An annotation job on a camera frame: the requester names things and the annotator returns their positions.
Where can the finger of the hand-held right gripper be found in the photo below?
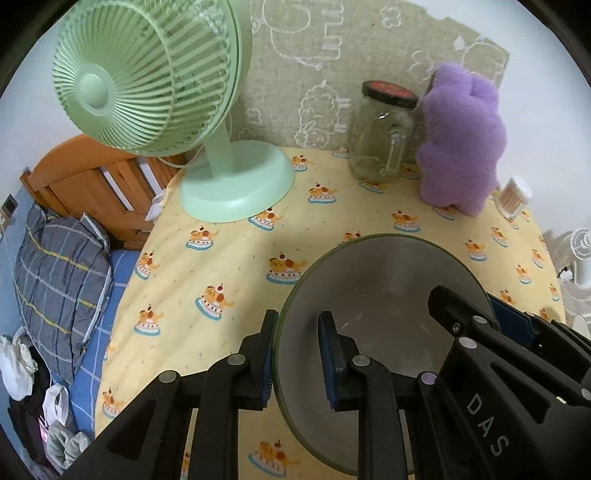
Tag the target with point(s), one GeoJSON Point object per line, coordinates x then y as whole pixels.
{"type": "Point", "coordinates": [512, 318]}
{"type": "Point", "coordinates": [461, 318]}

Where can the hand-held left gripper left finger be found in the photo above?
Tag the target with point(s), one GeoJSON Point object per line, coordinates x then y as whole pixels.
{"type": "Point", "coordinates": [267, 369]}

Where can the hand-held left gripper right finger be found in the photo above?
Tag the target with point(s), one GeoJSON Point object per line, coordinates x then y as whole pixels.
{"type": "Point", "coordinates": [328, 355]}

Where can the grey glass plate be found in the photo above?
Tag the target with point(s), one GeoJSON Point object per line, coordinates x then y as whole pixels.
{"type": "Point", "coordinates": [383, 286]}

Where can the white desk fan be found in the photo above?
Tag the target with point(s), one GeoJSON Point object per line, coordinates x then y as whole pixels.
{"type": "Point", "coordinates": [575, 258]}

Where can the cotton swab container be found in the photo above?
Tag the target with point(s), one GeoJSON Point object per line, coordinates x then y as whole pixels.
{"type": "Point", "coordinates": [515, 196]}

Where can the yellow printed tablecloth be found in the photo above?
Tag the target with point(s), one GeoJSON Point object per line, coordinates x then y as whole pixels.
{"type": "Point", "coordinates": [207, 258]}

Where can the blue bed sheet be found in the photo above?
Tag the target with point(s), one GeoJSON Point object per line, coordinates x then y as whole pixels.
{"type": "Point", "coordinates": [99, 350]}

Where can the purple plush toy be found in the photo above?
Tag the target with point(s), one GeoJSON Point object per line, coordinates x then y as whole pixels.
{"type": "Point", "coordinates": [461, 138]}

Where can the glass jar with black lid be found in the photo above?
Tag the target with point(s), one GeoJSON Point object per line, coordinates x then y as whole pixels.
{"type": "Point", "coordinates": [374, 143]}

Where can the white plastic bag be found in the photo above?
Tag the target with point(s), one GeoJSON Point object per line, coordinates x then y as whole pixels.
{"type": "Point", "coordinates": [55, 401]}

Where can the grey cloth bundle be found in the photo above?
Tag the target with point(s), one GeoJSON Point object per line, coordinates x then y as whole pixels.
{"type": "Point", "coordinates": [64, 447]}

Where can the grey plaid pillow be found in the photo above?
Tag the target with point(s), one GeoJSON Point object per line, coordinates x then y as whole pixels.
{"type": "Point", "coordinates": [55, 277]}

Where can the dark clothes pile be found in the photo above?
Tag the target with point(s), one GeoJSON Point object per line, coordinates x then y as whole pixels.
{"type": "Point", "coordinates": [23, 424]}

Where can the white crumpled cloth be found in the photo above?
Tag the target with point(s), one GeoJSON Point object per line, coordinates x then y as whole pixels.
{"type": "Point", "coordinates": [14, 364]}

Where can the wooden bed headboard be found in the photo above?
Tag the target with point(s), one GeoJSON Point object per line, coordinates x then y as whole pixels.
{"type": "Point", "coordinates": [69, 170]}

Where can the green desk fan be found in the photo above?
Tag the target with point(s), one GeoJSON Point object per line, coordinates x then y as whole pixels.
{"type": "Point", "coordinates": [138, 69]}

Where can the sheep-print wall cloth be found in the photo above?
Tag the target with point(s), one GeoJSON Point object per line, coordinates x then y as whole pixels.
{"type": "Point", "coordinates": [286, 92]}

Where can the wall socket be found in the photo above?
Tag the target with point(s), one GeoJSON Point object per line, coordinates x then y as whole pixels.
{"type": "Point", "coordinates": [7, 207]}

